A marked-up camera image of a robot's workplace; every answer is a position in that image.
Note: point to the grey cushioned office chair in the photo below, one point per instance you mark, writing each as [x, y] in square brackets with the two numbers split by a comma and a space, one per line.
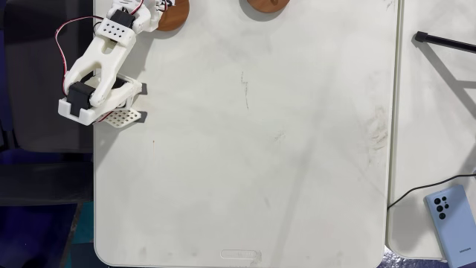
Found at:
[41, 184]

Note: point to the mesh back office chair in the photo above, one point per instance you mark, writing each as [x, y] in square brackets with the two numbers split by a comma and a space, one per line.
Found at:
[29, 123]

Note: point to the light blue smartphone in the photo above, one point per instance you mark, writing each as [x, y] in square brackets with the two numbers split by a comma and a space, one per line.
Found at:
[453, 227]

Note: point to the black tripod leg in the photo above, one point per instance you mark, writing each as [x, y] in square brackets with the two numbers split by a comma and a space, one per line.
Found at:
[446, 42]

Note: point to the wooden lid with red cross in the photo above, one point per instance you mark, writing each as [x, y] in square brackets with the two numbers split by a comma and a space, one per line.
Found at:
[176, 16]

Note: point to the plain wooden lid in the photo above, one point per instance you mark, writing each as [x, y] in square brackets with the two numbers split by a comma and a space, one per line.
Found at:
[267, 5]

